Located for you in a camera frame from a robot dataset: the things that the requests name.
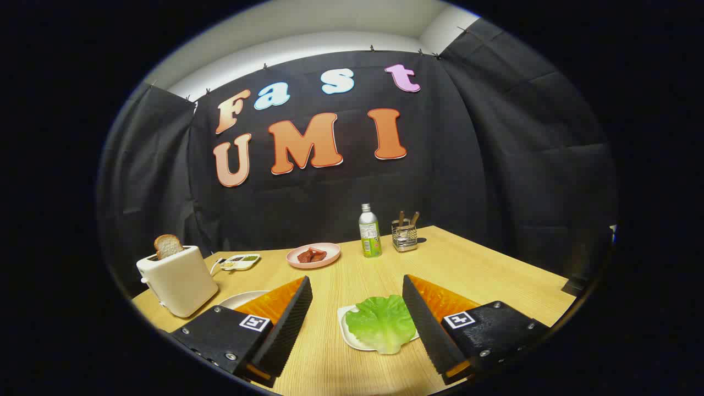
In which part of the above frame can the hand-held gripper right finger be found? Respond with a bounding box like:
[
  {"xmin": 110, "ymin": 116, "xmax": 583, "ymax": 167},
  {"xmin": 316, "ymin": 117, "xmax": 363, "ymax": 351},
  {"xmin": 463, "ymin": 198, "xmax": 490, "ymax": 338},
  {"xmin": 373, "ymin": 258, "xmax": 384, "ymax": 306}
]
[{"xmin": 403, "ymin": 274, "xmax": 551, "ymax": 386}]

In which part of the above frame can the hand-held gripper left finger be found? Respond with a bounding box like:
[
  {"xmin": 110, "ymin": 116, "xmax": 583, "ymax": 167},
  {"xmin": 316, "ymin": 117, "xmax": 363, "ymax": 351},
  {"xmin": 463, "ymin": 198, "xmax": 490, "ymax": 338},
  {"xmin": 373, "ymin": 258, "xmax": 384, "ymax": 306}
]
[{"xmin": 169, "ymin": 276, "xmax": 313, "ymax": 388}]

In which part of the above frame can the green lettuce leaf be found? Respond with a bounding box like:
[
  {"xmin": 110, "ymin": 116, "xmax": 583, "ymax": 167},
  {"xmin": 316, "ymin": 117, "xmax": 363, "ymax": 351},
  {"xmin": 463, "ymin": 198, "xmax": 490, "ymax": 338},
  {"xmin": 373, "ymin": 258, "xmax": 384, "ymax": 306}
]
[{"xmin": 345, "ymin": 295, "xmax": 417, "ymax": 355}]

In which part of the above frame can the toasted bread slice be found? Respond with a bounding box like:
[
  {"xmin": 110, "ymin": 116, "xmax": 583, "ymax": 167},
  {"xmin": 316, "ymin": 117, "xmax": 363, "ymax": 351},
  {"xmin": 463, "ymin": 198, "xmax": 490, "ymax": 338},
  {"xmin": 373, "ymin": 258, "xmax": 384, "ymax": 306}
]
[{"xmin": 154, "ymin": 234, "xmax": 185, "ymax": 260}]

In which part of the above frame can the large round white plate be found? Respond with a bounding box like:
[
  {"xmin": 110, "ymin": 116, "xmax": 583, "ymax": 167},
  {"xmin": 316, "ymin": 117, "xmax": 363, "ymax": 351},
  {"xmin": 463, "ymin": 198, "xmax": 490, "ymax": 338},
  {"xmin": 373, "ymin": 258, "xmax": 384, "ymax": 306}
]
[{"xmin": 218, "ymin": 290, "xmax": 270, "ymax": 310}]

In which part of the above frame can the small square white plate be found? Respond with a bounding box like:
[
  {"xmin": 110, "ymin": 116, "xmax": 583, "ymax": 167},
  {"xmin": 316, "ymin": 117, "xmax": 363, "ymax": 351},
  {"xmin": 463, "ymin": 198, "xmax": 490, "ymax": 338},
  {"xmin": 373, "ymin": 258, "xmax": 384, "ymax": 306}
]
[{"xmin": 337, "ymin": 304, "xmax": 421, "ymax": 353}]

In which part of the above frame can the white divided condiment dish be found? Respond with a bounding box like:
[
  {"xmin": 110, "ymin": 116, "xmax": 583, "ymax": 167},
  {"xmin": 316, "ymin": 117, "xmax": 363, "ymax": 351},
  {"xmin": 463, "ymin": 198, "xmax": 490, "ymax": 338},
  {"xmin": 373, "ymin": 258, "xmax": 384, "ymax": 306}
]
[{"xmin": 219, "ymin": 254, "xmax": 261, "ymax": 272}]

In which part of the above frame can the pink plate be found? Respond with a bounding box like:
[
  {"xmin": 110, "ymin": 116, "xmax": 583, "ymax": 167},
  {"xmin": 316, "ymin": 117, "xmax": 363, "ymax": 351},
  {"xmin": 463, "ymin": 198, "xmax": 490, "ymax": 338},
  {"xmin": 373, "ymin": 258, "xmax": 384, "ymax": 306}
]
[{"xmin": 286, "ymin": 243, "xmax": 342, "ymax": 270}]

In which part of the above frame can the green label metal bottle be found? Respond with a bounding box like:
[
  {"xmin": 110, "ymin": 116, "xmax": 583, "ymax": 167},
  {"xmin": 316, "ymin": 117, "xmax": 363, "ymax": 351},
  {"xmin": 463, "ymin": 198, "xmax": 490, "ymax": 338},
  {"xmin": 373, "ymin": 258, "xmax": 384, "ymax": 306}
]
[{"xmin": 359, "ymin": 203, "xmax": 383, "ymax": 259}]

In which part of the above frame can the white toaster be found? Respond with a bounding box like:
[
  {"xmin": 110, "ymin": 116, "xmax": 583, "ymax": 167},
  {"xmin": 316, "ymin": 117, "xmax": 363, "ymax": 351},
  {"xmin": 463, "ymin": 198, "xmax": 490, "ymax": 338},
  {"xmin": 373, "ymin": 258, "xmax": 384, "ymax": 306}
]
[{"xmin": 136, "ymin": 245, "xmax": 219, "ymax": 318}]

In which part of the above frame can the black backdrop cloth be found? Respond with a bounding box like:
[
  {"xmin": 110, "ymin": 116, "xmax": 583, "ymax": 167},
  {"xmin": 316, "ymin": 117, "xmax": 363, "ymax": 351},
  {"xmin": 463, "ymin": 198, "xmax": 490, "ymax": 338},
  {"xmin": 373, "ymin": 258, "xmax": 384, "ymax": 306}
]
[{"xmin": 98, "ymin": 19, "xmax": 619, "ymax": 298}]

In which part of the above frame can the wire cutlery holder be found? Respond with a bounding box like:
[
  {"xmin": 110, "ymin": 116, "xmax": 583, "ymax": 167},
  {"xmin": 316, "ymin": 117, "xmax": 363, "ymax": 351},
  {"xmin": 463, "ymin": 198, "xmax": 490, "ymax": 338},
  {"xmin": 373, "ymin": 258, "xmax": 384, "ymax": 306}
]
[{"xmin": 392, "ymin": 219, "xmax": 419, "ymax": 252}]

